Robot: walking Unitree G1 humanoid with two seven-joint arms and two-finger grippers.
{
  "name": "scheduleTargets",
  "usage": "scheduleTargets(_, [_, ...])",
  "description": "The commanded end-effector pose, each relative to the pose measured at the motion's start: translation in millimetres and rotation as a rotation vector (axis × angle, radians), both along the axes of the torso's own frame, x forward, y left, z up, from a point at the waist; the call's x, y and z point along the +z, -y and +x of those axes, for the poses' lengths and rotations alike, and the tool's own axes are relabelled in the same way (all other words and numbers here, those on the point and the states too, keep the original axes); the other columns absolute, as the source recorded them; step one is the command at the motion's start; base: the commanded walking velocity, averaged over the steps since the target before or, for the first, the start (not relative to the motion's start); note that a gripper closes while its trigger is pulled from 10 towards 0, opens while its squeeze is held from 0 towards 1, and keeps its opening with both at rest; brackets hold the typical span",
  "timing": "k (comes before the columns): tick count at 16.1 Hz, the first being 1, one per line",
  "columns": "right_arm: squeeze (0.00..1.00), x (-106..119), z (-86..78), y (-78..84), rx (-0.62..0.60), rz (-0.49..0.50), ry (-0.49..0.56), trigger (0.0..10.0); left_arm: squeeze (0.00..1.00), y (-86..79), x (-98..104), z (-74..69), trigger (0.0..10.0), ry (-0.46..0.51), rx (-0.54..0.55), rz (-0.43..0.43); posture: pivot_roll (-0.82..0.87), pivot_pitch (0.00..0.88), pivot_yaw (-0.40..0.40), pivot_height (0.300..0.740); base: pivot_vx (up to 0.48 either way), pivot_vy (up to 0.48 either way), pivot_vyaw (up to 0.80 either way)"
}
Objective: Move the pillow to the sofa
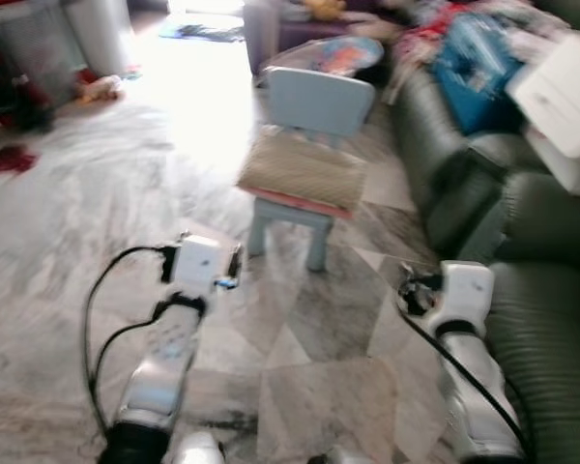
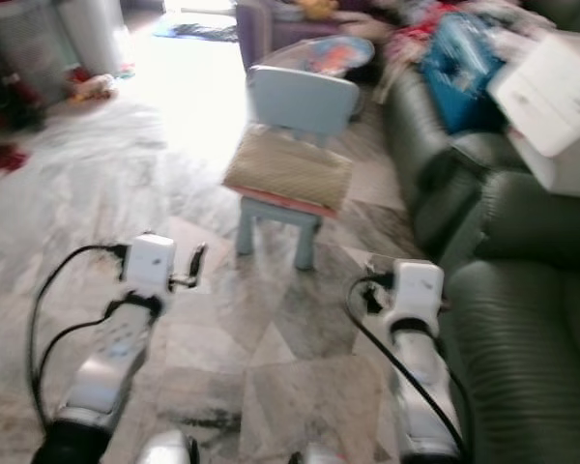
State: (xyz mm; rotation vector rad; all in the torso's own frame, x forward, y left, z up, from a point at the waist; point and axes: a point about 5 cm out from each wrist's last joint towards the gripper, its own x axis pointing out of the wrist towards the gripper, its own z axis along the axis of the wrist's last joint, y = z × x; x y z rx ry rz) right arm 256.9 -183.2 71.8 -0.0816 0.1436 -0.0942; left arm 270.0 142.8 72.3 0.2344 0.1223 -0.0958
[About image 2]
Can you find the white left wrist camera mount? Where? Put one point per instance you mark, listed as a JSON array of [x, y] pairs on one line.
[[150, 261]]

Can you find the silver robot leg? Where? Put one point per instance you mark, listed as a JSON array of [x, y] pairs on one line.
[[166, 449], [319, 456]]

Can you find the light blue child chair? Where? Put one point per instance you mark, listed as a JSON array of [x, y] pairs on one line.
[[304, 101]]

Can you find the red cloth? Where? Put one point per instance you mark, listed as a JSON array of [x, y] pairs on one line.
[[5, 158]]

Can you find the beige dimpled pillow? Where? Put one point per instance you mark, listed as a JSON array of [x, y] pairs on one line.
[[285, 169]]

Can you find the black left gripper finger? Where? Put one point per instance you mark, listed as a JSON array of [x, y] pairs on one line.
[[198, 261]]

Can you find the blue hard suitcase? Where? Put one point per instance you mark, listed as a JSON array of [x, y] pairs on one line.
[[459, 72]]

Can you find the small red and yellow toy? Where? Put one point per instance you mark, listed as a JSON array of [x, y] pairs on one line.
[[95, 89]]

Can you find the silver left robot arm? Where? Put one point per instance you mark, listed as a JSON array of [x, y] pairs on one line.
[[111, 362]]

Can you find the grey translucent bin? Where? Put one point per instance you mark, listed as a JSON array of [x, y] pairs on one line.
[[24, 48]]

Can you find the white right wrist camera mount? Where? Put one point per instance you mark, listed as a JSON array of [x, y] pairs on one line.
[[416, 288]]

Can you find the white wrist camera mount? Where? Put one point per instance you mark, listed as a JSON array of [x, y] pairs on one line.
[[416, 288], [150, 261]]

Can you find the silver right robot leg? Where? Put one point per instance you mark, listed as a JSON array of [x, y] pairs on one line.
[[319, 456]]

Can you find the dark green leather sofa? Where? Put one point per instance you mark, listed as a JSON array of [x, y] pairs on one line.
[[522, 338]]

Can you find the dark blue door mat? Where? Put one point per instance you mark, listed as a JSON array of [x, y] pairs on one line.
[[193, 32]]

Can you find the round table with colourful print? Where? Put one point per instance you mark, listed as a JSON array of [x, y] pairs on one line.
[[333, 55]]

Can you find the yellow plush toy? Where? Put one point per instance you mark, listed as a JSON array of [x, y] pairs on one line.
[[317, 8]]

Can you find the silver left robot leg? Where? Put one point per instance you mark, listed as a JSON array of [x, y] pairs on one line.
[[166, 449]]

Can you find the white plastic box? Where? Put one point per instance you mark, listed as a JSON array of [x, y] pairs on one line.
[[556, 97]]

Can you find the purple armchair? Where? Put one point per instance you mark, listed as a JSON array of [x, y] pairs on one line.
[[251, 34]]

